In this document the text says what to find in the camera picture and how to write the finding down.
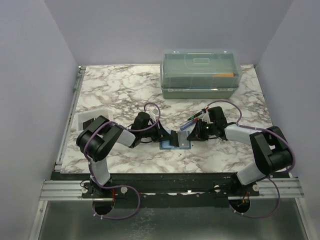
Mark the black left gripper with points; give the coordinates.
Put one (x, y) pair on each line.
(161, 134)

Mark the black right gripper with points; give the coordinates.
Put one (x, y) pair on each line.
(196, 134)

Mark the blue leather card holder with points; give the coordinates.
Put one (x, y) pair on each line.
(172, 143)

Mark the white plastic card tray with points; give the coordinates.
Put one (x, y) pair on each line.
(81, 117)

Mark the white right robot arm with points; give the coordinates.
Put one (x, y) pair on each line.
(271, 151)

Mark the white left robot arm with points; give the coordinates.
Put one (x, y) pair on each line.
(99, 136)

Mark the clear lidded storage box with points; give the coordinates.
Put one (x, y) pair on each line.
(199, 73)

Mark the blue transparent handle screwdriver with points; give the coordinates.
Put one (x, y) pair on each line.
(188, 124)

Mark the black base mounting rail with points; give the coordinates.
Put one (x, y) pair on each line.
(143, 185)

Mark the aluminium frame rail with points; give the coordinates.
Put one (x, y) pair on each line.
(61, 190)

